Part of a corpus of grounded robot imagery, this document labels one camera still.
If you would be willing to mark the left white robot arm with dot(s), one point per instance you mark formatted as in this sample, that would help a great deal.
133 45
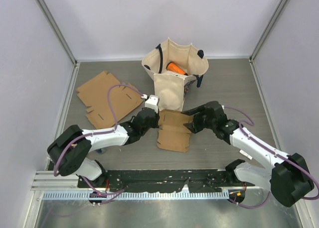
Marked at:
69 151

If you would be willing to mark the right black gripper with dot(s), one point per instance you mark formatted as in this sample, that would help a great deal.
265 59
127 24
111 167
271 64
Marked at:
195 127

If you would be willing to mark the beige canvas tote bag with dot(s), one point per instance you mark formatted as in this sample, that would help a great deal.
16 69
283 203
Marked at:
170 87

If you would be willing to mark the silver blue drink can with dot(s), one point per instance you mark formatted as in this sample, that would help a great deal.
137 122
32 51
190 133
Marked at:
101 150

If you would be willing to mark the orange bottle in bag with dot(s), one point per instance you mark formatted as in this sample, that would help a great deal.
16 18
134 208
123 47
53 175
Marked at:
171 66

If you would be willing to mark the aluminium frame post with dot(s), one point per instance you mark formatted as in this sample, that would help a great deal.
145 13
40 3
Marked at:
56 30
268 29

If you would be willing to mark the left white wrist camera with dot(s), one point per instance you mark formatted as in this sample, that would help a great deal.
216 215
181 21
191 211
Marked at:
151 102

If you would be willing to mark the brown cardboard box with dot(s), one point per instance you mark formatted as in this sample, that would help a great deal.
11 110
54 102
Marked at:
173 135

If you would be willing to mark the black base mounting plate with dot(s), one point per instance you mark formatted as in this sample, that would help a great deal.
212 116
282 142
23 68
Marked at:
167 181

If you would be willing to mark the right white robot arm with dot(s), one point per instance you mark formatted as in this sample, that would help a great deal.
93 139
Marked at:
285 177

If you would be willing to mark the left aluminium frame post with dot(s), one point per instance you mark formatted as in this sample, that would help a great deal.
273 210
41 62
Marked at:
56 30

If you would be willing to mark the right aluminium frame post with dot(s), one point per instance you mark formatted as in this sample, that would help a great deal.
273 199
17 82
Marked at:
268 29

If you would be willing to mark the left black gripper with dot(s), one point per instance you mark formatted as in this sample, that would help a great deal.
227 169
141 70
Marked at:
155 125

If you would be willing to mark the slotted cable duct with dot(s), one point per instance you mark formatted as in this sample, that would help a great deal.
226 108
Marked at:
126 196

